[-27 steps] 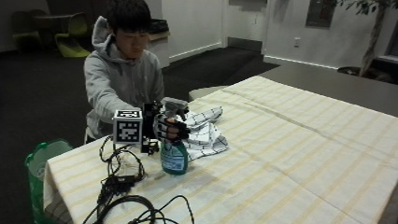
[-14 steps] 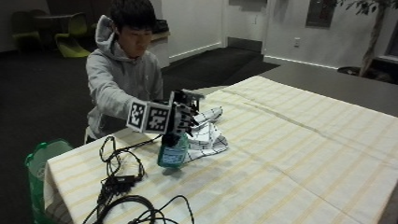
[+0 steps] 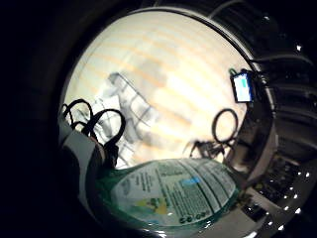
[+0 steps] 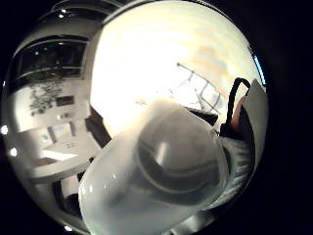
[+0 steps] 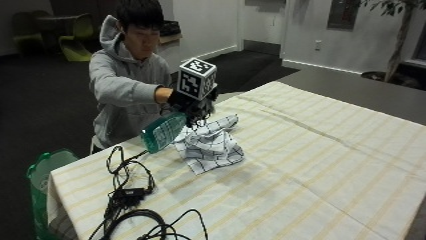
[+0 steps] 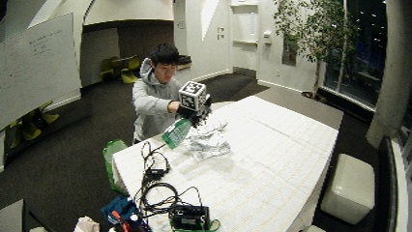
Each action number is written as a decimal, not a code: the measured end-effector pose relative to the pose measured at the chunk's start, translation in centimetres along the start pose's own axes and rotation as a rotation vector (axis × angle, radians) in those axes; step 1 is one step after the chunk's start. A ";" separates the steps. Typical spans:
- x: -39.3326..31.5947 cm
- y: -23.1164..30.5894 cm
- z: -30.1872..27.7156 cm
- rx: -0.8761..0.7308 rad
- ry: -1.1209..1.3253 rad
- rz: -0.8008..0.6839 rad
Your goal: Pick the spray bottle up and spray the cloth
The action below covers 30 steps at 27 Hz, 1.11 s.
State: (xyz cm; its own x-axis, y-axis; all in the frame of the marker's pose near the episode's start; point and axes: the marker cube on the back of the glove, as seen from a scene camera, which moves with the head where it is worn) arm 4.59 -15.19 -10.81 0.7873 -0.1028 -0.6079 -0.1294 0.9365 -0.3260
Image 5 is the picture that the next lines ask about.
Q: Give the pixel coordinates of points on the white checked cloth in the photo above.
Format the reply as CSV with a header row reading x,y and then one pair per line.
x,y
210,146

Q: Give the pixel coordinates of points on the white cube with black markers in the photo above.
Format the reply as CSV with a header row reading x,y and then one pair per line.
x,y
195,78

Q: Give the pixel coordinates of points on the person in grey hoodie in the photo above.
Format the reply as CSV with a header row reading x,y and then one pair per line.
x,y
120,83

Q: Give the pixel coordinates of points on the cream striped tablecloth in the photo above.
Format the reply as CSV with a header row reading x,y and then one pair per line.
x,y
283,166

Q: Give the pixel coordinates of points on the black item on counter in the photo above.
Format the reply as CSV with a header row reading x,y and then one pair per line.
x,y
170,28

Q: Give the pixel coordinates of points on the black power adapter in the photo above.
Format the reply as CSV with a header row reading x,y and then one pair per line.
x,y
128,196

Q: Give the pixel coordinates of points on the green chair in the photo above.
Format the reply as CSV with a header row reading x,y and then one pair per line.
x,y
74,43
26,33

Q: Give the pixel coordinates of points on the dark round table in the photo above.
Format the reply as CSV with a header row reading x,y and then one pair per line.
x,y
57,20

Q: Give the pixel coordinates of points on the dark plant pot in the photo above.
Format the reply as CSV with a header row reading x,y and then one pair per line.
x,y
390,78

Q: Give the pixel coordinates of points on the indoor tree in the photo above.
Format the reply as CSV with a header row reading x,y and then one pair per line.
x,y
399,43

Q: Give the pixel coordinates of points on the white wall outlet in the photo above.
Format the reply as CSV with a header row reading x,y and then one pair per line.
x,y
318,45

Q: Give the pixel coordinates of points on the dark wall frame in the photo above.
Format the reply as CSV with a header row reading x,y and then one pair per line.
x,y
343,14

